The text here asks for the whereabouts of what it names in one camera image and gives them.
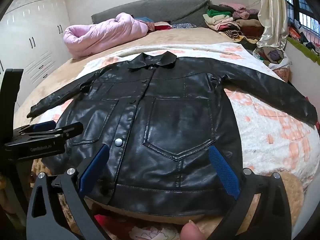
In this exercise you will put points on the white bag of clothes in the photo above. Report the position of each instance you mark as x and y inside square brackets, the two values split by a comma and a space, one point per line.
[272, 55]

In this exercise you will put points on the grey covered headboard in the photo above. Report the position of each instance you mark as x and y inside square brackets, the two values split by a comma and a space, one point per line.
[160, 7]

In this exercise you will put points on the person's right hand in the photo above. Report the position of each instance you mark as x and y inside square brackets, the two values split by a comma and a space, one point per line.
[191, 231]

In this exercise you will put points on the white wardrobe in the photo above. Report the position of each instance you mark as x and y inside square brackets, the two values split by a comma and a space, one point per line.
[30, 17]

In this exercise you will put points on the pink floral cloth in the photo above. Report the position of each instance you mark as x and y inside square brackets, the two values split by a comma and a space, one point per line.
[135, 230]

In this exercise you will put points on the white orange printed blanket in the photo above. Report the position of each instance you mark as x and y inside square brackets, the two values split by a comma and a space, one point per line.
[275, 135]

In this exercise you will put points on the pile of folded clothes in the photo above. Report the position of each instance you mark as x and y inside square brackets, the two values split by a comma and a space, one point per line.
[225, 20]

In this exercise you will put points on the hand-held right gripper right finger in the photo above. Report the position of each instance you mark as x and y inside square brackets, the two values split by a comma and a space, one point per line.
[223, 172]

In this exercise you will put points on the black leather jacket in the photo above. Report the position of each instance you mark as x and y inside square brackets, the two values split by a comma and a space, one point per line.
[160, 120]

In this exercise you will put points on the blue floral cloth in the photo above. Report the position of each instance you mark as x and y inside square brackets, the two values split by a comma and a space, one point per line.
[183, 25]

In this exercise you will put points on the red pillow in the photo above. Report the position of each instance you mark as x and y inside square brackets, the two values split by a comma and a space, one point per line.
[162, 27]

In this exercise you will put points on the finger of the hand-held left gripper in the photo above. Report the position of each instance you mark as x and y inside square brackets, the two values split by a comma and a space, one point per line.
[46, 125]
[72, 128]

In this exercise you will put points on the cream satin curtain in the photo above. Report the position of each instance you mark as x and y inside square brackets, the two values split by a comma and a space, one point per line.
[275, 12]

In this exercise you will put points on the pink quilt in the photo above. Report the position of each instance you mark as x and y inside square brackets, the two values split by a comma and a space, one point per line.
[100, 35]

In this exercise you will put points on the teal cloth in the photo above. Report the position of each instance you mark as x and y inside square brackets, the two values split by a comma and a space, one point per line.
[145, 19]

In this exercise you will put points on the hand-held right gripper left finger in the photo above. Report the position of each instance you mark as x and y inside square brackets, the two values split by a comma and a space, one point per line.
[93, 165]

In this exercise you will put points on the green windowsill cover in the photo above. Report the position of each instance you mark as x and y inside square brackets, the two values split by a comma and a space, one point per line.
[300, 46]

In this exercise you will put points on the barred window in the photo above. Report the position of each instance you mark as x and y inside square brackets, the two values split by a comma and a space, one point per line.
[303, 7]

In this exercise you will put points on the clothes heap on windowsill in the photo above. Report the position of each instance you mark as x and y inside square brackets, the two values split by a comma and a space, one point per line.
[307, 42]

